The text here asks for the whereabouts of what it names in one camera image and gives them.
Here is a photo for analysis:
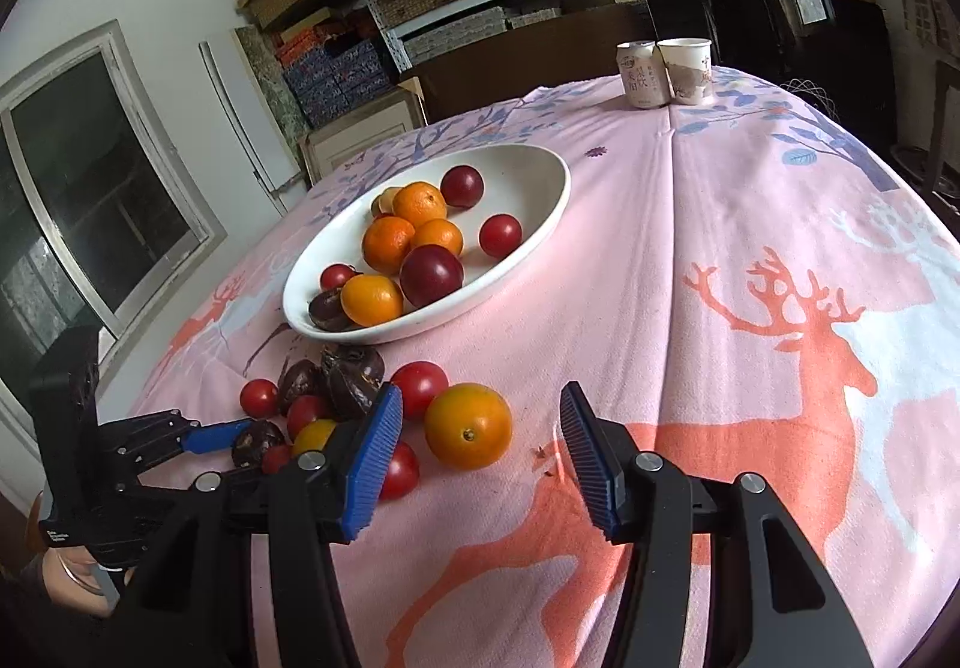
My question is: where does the person's left hand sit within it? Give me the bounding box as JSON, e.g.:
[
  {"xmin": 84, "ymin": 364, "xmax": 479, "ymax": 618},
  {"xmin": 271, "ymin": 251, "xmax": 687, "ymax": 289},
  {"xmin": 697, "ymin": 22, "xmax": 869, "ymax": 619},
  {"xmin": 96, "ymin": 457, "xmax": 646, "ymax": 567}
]
[{"xmin": 19, "ymin": 548, "xmax": 132, "ymax": 620}]

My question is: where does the black glossy panel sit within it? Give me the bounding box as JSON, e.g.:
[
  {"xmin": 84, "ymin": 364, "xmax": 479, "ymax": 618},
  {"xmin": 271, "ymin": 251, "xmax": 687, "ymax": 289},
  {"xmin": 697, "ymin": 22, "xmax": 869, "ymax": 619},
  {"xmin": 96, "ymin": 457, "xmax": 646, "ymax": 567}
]
[{"xmin": 645, "ymin": 0, "xmax": 901, "ymax": 151}]

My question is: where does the pile of brown blue cartons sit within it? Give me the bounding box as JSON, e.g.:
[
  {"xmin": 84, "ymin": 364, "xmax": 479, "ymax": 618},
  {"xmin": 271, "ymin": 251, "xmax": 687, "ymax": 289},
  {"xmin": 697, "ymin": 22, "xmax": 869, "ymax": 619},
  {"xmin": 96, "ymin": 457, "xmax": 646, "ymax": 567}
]
[{"xmin": 229, "ymin": 0, "xmax": 406, "ymax": 129}]

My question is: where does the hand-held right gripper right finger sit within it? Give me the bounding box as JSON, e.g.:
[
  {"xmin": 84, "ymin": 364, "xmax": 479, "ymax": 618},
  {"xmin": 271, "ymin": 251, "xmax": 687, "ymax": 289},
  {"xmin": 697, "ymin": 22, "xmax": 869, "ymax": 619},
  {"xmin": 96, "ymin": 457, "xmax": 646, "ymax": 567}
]
[{"xmin": 559, "ymin": 381, "xmax": 875, "ymax": 668}]

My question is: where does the dark purple passion fruit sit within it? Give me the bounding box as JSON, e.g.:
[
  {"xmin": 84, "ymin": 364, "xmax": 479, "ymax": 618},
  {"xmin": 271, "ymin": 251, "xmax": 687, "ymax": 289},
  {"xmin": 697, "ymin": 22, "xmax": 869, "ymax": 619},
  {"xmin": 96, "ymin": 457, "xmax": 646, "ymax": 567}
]
[
  {"xmin": 231, "ymin": 420, "xmax": 286, "ymax": 468},
  {"xmin": 277, "ymin": 359, "xmax": 329, "ymax": 414},
  {"xmin": 309, "ymin": 289, "xmax": 357, "ymax": 333},
  {"xmin": 328, "ymin": 368, "xmax": 387, "ymax": 421},
  {"xmin": 321, "ymin": 344, "xmax": 386, "ymax": 384}
]

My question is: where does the white oval plate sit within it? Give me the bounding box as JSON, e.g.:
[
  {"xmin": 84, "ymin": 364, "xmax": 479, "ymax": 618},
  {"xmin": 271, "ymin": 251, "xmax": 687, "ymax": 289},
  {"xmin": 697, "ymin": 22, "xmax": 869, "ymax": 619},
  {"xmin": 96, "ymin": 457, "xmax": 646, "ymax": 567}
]
[{"xmin": 282, "ymin": 143, "xmax": 572, "ymax": 346}]

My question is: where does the white leaning board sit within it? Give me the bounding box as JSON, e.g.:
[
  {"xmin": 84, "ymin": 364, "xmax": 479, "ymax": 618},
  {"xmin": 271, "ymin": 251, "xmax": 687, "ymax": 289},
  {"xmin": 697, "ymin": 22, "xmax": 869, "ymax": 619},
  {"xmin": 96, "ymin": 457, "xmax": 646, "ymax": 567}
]
[{"xmin": 199, "ymin": 38, "xmax": 308, "ymax": 215}]

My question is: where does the brown wooden board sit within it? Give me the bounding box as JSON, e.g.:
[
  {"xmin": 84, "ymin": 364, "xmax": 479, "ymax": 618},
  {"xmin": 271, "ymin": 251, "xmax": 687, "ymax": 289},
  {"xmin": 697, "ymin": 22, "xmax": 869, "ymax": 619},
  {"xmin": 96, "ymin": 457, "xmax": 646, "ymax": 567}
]
[{"xmin": 416, "ymin": 0, "xmax": 653, "ymax": 125}]

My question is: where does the pink deer print tablecloth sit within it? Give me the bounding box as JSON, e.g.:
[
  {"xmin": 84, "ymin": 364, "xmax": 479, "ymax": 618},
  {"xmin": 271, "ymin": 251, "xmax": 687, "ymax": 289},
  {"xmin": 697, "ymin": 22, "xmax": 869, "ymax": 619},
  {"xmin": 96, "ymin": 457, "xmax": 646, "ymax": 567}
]
[{"xmin": 127, "ymin": 64, "xmax": 960, "ymax": 668}]

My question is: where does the small yellow citrus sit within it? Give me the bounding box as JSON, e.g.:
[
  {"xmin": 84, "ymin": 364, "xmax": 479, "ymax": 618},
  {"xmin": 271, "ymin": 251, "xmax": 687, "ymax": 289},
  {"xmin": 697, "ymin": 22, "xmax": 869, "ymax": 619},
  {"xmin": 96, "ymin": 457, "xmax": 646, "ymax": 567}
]
[{"xmin": 291, "ymin": 419, "xmax": 338, "ymax": 457}]

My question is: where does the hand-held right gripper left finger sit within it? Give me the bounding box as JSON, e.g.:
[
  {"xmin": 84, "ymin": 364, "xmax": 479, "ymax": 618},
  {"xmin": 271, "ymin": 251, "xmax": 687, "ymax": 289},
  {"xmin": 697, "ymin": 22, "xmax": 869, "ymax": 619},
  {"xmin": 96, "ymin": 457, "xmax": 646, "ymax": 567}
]
[{"xmin": 131, "ymin": 383, "xmax": 404, "ymax": 668}]

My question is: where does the white paper cup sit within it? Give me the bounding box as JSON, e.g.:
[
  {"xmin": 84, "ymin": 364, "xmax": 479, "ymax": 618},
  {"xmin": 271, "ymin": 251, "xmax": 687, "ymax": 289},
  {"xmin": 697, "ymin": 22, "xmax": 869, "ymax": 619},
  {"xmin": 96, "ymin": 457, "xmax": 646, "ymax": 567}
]
[{"xmin": 657, "ymin": 38, "xmax": 716, "ymax": 106}]

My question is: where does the grey framed window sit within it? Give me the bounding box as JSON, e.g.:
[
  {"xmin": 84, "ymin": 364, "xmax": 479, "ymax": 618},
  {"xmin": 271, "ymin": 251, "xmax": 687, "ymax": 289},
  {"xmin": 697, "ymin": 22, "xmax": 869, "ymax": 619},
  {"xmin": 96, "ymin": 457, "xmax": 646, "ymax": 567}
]
[{"xmin": 0, "ymin": 19, "xmax": 226, "ymax": 429}]

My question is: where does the pile of small tomatoes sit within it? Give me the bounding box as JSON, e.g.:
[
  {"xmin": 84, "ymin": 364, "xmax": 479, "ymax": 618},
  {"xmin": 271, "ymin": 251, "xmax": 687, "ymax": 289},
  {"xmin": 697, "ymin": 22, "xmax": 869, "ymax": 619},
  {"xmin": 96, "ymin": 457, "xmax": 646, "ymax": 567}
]
[{"xmin": 240, "ymin": 361, "xmax": 449, "ymax": 500}]

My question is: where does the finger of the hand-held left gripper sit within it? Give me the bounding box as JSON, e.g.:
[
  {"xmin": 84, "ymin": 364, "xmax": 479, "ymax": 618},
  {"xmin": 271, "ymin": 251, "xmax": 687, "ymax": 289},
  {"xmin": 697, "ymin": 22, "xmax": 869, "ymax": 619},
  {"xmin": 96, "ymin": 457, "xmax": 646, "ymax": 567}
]
[
  {"xmin": 97, "ymin": 411, "xmax": 254, "ymax": 470},
  {"xmin": 112, "ymin": 462, "xmax": 197, "ymax": 511}
]

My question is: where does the framed pale picture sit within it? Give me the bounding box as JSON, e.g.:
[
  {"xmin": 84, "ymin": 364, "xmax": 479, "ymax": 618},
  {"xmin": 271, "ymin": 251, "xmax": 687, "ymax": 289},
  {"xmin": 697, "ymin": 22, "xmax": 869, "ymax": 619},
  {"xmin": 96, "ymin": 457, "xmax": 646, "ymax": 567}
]
[{"xmin": 298, "ymin": 79, "xmax": 428, "ymax": 189}]

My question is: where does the dark red plum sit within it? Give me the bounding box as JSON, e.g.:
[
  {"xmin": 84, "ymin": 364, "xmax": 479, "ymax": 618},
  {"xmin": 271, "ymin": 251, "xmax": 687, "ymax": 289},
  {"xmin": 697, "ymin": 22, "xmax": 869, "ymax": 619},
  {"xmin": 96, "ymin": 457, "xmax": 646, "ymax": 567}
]
[
  {"xmin": 399, "ymin": 244, "xmax": 464, "ymax": 307},
  {"xmin": 440, "ymin": 164, "xmax": 485, "ymax": 209}
]

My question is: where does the grey marble slab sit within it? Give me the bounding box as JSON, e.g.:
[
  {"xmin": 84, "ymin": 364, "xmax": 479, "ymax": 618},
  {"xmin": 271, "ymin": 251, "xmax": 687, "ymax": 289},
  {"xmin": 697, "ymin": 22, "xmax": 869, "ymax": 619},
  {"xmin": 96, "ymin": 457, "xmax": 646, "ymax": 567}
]
[{"xmin": 234, "ymin": 25, "xmax": 312, "ymax": 133}]

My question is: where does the dark wooden chair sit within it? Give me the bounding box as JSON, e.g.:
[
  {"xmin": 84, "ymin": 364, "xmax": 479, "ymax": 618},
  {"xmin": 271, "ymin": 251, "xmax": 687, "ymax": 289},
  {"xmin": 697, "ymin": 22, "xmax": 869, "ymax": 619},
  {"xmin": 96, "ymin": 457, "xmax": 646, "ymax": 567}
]
[{"xmin": 922, "ymin": 56, "xmax": 960, "ymax": 219}]

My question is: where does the pale drink can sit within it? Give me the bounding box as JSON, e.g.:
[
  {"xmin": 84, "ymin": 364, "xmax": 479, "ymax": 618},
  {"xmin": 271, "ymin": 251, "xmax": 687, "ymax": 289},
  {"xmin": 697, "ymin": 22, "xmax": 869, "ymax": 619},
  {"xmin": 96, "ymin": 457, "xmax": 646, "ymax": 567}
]
[{"xmin": 616, "ymin": 40, "xmax": 667, "ymax": 110}]

